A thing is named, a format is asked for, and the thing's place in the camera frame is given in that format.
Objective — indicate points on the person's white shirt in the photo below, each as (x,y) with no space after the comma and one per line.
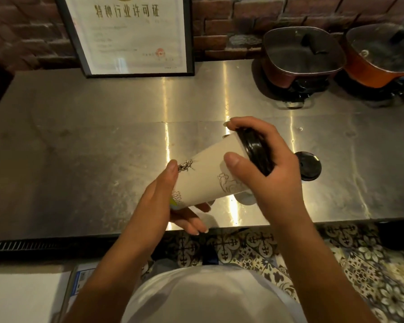
(208,299)

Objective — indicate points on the person's left thumb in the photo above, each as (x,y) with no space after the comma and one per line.
(168,181)

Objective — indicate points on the person's left hand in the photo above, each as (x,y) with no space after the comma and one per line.
(155,205)

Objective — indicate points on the dark red square pot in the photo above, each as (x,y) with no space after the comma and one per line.
(279,75)

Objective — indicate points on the blue and white carton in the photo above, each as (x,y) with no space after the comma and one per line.
(79,282)

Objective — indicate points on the person's right hand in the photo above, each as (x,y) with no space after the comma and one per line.
(282,188)

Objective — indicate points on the person's right thumb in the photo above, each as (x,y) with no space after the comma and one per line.
(238,167)

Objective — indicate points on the black framed certificate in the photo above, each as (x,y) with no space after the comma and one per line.
(131,33)

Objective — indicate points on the orange square pot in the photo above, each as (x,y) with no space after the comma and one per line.
(367,72)

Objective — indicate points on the person's left forearm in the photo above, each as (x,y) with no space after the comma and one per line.
(114,279)

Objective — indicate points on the black tabletop burner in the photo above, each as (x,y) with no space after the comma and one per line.
(299,94)
(400,85)

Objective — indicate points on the black vent grille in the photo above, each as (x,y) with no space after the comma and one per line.
(20,245)

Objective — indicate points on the black plastic cup lid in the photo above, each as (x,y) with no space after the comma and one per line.
(309,166)
(257,149)

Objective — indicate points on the white cardboard box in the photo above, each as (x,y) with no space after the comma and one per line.
(20,297)

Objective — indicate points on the square glass pot lid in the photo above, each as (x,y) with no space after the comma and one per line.
(383,45)
(301,50)

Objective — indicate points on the white printed paper cup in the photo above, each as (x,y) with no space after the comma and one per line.
(205,174)

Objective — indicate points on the person's right forearm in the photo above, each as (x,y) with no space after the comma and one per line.
(318,275)

